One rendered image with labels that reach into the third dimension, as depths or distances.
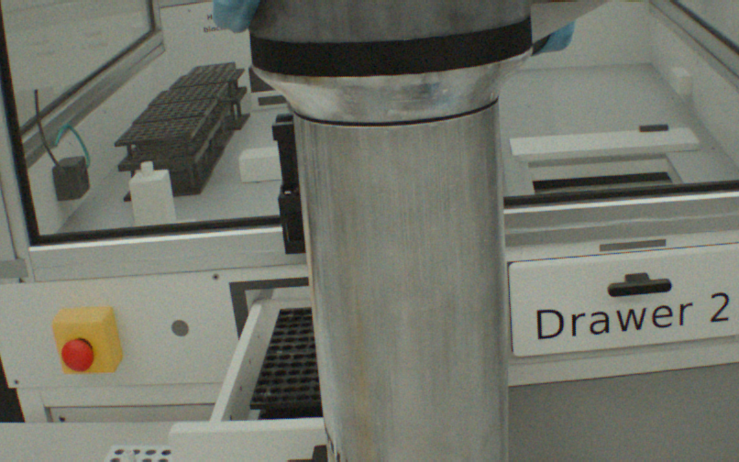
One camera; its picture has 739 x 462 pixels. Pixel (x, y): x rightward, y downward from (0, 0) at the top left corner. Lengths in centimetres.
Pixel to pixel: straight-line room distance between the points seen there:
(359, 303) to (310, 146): 7
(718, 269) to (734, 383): 18
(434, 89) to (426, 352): 11
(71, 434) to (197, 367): 19
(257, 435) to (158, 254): 38
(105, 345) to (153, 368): 8
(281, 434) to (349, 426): 48
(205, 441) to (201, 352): 36
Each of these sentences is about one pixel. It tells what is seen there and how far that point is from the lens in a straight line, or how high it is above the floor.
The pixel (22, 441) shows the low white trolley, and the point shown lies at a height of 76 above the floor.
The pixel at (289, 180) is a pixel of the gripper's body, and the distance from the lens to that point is 98.
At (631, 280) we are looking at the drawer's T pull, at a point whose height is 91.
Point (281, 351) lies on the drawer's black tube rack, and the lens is 116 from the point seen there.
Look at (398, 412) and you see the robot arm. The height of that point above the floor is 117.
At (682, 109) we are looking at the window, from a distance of 124.
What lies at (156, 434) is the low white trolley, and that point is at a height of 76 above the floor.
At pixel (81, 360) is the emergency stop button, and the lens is 129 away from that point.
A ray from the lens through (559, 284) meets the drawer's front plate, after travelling 124.
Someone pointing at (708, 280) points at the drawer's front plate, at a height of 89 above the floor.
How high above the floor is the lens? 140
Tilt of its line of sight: 20 degrees down
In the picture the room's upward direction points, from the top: 6 degrees counter-clockwise
